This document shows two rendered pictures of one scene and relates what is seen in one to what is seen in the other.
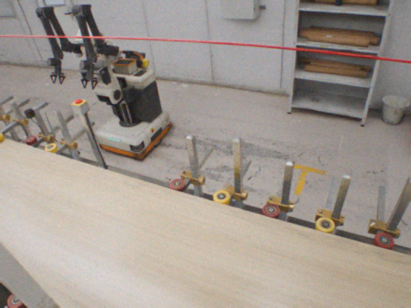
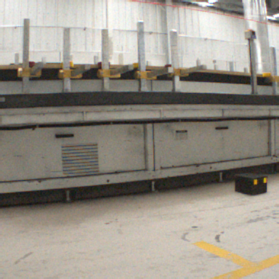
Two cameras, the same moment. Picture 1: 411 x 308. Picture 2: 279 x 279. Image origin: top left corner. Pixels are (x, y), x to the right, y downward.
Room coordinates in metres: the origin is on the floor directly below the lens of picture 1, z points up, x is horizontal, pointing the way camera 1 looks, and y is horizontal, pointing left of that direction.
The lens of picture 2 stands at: (2.41, -2.13, 0.52)
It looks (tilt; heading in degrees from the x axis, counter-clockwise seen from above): 3 degrees down; 124
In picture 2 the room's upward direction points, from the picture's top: 2 degrees counter-clockwise
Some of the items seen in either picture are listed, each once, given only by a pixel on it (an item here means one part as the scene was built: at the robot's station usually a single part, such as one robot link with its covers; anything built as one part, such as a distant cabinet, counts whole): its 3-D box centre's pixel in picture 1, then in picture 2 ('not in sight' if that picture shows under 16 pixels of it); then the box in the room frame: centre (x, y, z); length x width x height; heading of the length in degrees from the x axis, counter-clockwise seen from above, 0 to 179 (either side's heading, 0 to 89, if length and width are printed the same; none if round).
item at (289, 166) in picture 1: (285, 198); (104, 65); (0.99, -0.38, 0.87); 0.04 x 0.04 x 0.48; 60
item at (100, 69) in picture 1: (95, 72); not in sight; (2.66, 0.89, 0.99); 0.28 x 0.16 x 0.22; 60
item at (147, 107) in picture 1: (130, 92); not in sight; (2.99, 0.70, 0.59); 0.55 x 0.34 x 0.83; 60
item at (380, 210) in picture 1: (380, 218); (33, 70); (0.82, -0.81, 0.82); 0.43 x 0.03 x 0.04; 150
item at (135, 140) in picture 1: (133, 129); not in sight; (2.91, 0.74, 0.16); 0.67 x 0.64 x 0.25; 150
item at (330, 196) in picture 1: (328, 207); (75, 73); (0.95, -0.60, 0.81); 0.43 x 0.03 x 0.04; 150
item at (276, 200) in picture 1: (280, 204); (108, 73); (1.00, -0.36, 0.81); 0.14 x 0.06 x 0.05; 60
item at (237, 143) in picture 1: (238, 176); (141, 55); (1.12, -0.16, 0.94); 0.04 x 0.04 x 0.48; 60
